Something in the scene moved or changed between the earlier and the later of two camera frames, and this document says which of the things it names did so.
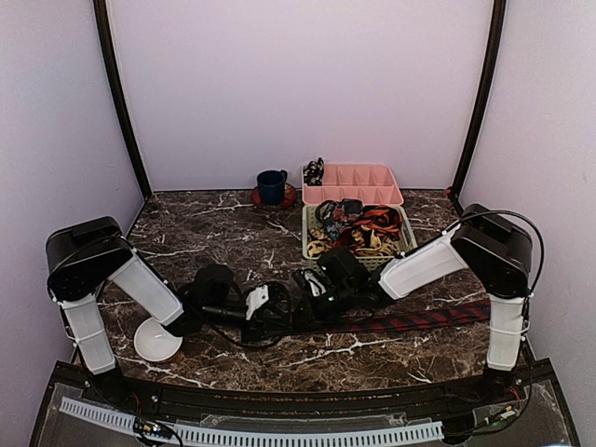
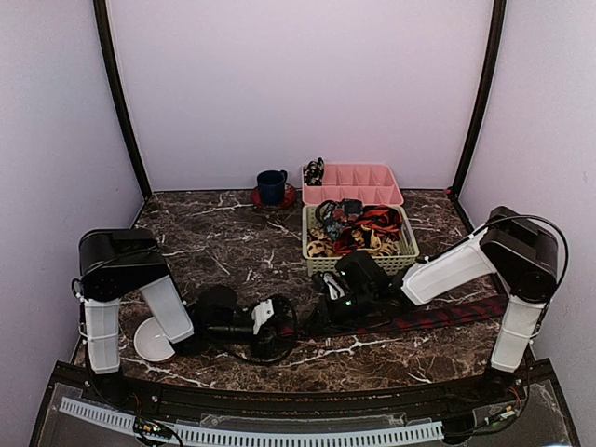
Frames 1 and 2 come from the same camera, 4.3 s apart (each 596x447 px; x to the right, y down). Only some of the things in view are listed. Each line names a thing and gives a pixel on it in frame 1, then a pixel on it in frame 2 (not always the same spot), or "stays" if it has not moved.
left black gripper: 262,321 -> 270,348
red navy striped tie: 472,311 stays
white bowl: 154,342 stays
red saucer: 290,196 stays
